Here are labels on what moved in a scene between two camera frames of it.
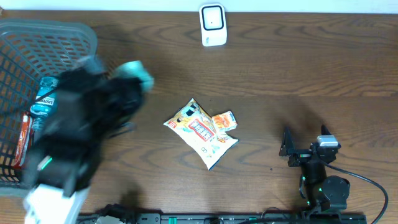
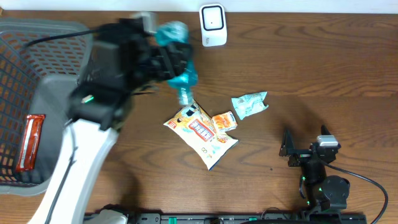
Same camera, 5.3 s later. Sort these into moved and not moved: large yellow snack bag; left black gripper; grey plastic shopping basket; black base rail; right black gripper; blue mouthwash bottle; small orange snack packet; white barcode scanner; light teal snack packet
Moved: blue mouthwash bottle; light teal snack packet; left black gripper
Not moved: black base rail; right black gripper; large yellow snack bag; grey plastic shopping basket; small orange snack packet; white barcode scanner
